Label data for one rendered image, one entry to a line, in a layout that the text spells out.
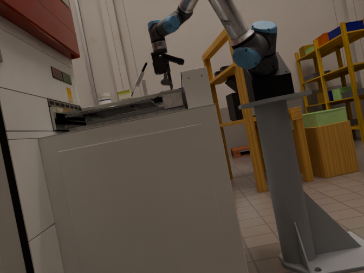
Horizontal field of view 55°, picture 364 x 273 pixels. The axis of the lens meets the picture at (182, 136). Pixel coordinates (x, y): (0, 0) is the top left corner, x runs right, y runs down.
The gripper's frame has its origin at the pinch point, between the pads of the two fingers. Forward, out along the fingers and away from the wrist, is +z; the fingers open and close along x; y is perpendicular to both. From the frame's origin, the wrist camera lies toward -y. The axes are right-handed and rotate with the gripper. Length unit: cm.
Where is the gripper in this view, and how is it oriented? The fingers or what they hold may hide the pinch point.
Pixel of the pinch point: (172, 87)
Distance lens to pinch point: 186.5
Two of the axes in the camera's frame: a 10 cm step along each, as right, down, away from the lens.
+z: 2.1, 9.8, 0.7
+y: -9.8, 2.1, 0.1
